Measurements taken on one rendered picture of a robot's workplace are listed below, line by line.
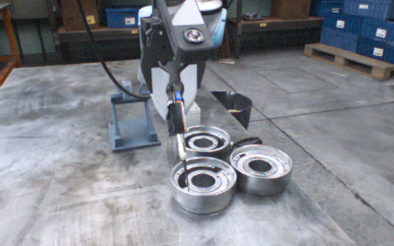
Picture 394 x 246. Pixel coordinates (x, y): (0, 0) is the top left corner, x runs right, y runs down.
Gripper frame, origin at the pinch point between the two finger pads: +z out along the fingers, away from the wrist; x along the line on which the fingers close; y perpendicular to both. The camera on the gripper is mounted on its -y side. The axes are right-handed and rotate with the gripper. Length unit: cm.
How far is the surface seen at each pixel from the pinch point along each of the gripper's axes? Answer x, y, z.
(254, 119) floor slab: -106, 169, 94
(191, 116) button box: -8.3, 18.9, 10.2
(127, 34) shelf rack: -28, 342, 54
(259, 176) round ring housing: -11.5, -8.1, 9.0
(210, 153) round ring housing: -6.7, 1.5, 9.6
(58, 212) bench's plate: 19.3, -2.3, 13.2
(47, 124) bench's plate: 23.6, 30.5, 13.3
